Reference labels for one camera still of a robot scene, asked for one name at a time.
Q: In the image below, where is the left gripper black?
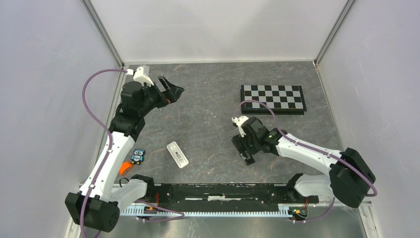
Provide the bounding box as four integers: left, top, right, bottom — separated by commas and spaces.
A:
138, 75, 184, 116

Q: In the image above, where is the white slotted cable duct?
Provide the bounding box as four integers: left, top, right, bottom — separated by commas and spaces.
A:
120, 203, 308, 218

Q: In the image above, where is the black white chessboard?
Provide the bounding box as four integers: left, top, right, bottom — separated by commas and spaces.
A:
240, 85, 307, 115

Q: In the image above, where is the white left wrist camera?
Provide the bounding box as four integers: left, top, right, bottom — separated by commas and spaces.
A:
126, 64, 154, 87

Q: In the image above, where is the white remote control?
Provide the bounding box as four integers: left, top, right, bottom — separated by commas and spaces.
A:
166, 141, 189, 169

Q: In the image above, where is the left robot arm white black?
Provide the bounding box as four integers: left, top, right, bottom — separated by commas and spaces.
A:
65, 76, 184, 233

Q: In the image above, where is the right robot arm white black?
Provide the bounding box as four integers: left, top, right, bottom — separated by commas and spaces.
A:
232, 116, 377, 208

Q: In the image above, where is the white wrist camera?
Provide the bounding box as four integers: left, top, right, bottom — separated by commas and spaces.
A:
126, 64, 154, 87
232, 116, 249, 137

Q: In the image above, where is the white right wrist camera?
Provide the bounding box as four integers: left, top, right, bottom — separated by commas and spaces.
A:
232, 116, 249, 137

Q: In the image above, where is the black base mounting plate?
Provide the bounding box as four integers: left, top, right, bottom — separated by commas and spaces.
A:
143, 183, 319, 212

